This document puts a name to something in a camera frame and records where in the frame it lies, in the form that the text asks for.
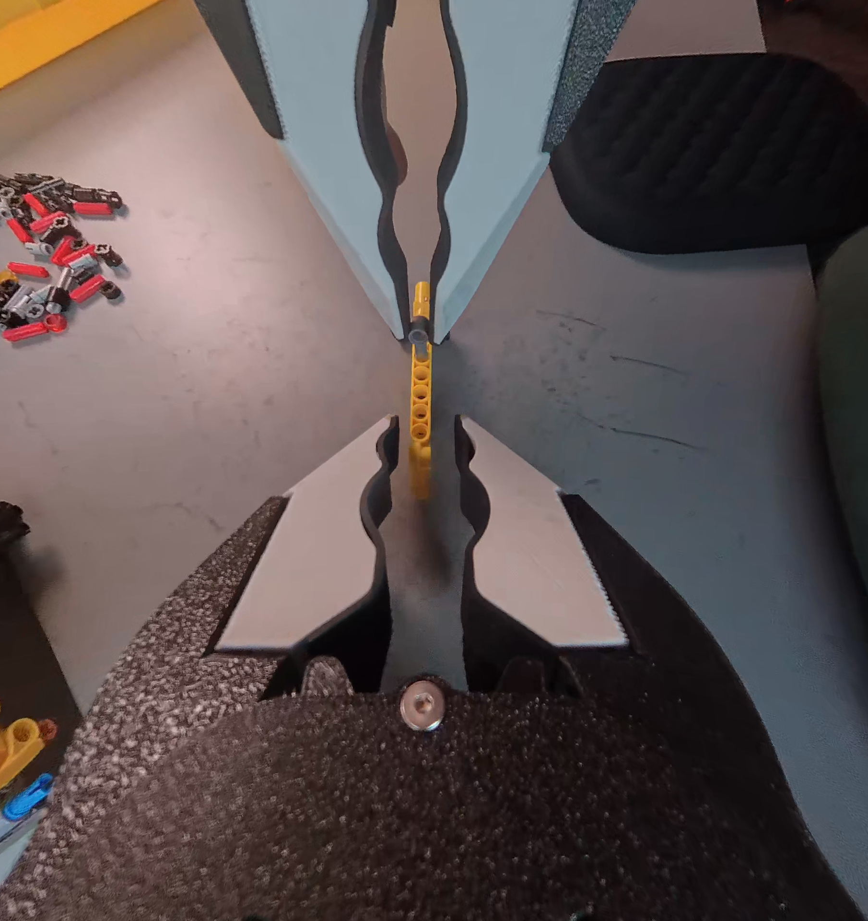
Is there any person's green sweatshirt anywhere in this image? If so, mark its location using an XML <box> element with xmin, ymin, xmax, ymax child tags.
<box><xmin>815</xmin><ymin>223</ymin><xmax>868</xmax><ymax>634</ymax></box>

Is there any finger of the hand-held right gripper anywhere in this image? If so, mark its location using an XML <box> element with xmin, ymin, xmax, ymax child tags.
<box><xmin>433</xmin><ymin>0</ymin><xmax>579</xmax><ymax>346</ymax></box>
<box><xmin>244</xmin><ymin>0</ymin><xmax>413</xmax><ymax>341</ymax></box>

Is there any person's right hand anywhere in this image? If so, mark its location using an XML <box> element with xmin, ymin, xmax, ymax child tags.
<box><xmin>384</xmin><ymin>124</ymin><xmax>410</xmax><ymax>194</ymax></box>

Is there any yellow lego beam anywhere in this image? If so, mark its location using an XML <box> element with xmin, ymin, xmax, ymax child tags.
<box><xmin>407</xmin><ymin>282</ymin><xmax>435</xmax><ymax>500</ymax></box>

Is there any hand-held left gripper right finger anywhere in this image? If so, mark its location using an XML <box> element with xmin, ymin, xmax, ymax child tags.
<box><xmin>454</xmin><ymin>414</ymin><xmax>629</xmax><ymax>692</ymax></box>

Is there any yellow lego robot model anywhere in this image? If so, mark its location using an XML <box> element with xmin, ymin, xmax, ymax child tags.
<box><xmin>0</xmin><ymin>496</ymin><xmax>62</xmax><ymax>853</ymax></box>

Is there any black quilted pad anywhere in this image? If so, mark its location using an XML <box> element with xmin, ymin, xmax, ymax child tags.
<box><xmin>549</xmin><ymin>54</ymin><xmax>868</xmax><ymax>254</ymax></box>

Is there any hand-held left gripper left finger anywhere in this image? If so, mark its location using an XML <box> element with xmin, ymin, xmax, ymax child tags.
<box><xmin>214</xmin><ymin>414</ymin><xmax>400</xmax><ymax>693</ymax></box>

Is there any pile of small lego pins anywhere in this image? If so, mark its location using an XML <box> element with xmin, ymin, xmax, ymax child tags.
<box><xmin>0</xmin><ymin>154</ymin><xmax>129</xmax><ymax>368</ymax></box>

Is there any yellow plastic bin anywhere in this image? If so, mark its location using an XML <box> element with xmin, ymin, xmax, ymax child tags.
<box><xmin>0</xmin><ymin>0</ymin><xmax>162</xmax><ymax>102</ymax></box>

